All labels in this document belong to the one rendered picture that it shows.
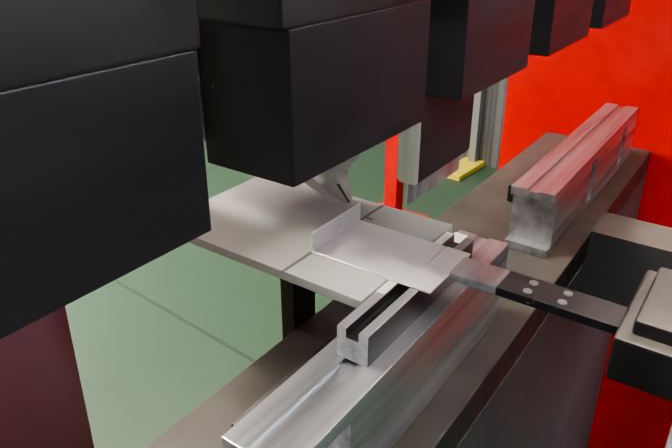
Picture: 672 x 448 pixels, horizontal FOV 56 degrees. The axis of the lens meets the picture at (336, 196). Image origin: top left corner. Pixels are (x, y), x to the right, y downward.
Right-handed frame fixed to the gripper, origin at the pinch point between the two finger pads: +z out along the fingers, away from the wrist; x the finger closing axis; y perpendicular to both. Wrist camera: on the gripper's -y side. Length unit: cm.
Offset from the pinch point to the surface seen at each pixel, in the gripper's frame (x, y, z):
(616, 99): 86, 1, 11
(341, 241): -0.8, -1.9, 4.2
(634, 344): -4.5, 21.0, 20.7
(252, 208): 0.1, -11.9, -3.9
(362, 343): -12.3, 5.2, 11.4
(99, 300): 63, -184, -17
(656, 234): 46, 8, 28
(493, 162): 274, -131, 23
